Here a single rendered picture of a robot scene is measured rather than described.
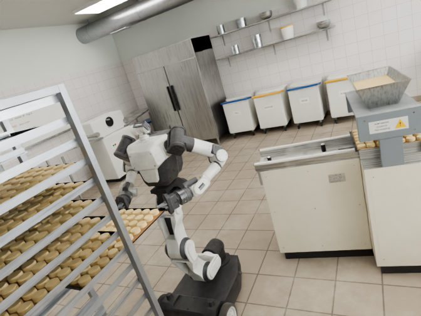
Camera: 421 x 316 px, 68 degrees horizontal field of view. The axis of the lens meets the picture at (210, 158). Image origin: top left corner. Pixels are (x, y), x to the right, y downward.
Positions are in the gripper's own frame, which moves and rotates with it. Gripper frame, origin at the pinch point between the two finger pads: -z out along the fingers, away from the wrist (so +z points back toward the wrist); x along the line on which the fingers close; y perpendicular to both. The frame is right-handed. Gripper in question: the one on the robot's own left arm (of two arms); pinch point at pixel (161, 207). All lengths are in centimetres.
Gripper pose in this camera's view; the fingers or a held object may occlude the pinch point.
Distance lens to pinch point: 181.3
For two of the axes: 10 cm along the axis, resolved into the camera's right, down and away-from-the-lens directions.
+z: 8.0, -3.8, 4.6
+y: 5.4, 1.3, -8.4
